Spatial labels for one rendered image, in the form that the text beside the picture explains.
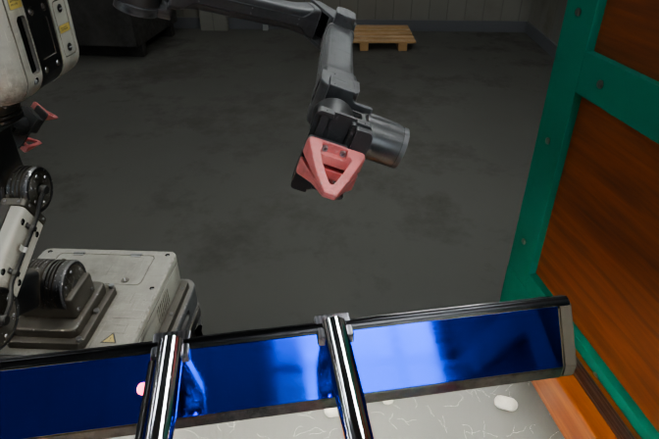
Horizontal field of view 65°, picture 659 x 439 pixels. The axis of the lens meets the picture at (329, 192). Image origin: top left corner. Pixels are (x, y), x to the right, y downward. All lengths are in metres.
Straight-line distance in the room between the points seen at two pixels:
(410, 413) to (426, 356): 0.39
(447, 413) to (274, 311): 1.31
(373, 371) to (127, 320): 1.07
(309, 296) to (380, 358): 1.68
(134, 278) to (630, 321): 1.27
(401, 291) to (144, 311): 1.11
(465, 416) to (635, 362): 0.27
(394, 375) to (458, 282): 1.81
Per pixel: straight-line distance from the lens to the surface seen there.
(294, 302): 2.17
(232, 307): 2.18
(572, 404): 0.84
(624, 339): 0.84
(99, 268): 1.72
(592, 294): 0.87
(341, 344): 0.48
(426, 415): 0.92
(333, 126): 0.59
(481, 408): 0.94
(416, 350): 0.53
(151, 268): 1.66
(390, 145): 0.67
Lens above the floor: 1.47
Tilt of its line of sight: 31 degrees down
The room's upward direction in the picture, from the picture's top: straight up
